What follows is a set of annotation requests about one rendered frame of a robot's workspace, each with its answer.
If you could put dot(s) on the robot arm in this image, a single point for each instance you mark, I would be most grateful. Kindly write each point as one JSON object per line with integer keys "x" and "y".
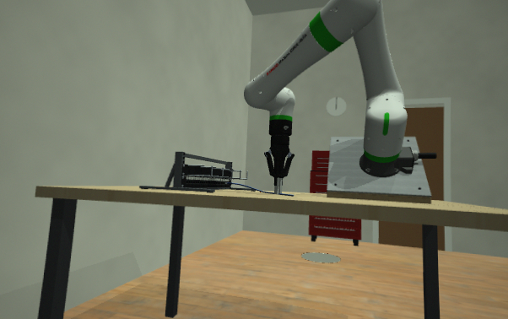
{"x": 386, "y": 117}

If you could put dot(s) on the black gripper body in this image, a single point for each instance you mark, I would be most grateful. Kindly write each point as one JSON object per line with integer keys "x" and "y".
{"x": 280, "y": 142}

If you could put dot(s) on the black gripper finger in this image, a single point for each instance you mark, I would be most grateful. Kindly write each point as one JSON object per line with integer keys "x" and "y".
{"x": 274, "y": 171}
{"x": 284, "y": 170}

